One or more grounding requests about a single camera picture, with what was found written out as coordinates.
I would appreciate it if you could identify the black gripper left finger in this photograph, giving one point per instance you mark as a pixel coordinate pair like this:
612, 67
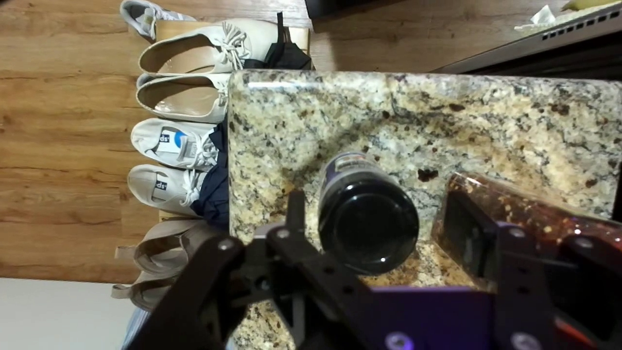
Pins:
285, 279

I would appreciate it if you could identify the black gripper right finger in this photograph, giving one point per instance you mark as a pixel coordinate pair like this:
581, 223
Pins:
538, 260

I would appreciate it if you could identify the black round cup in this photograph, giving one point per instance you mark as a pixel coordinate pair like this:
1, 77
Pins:
369, 225

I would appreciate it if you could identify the dark blue cloth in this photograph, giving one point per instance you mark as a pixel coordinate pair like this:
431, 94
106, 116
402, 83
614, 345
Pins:
217, 188

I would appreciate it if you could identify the tan leather shoe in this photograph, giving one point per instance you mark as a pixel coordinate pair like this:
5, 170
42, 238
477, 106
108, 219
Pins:
172, 244
153, 293

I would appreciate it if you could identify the white sneaker with blue logo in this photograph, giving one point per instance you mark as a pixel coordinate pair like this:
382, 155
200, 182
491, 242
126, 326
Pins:
172, 143
163, 188

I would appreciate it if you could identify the beige slip-on shoe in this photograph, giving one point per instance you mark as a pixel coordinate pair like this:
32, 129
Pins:
196, 52
186, 98

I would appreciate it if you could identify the white crumpled paper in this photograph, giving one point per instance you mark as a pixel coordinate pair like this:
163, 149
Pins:
542, 19

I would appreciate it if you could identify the white lace sneaker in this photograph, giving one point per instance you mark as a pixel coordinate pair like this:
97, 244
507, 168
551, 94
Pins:
147, 17

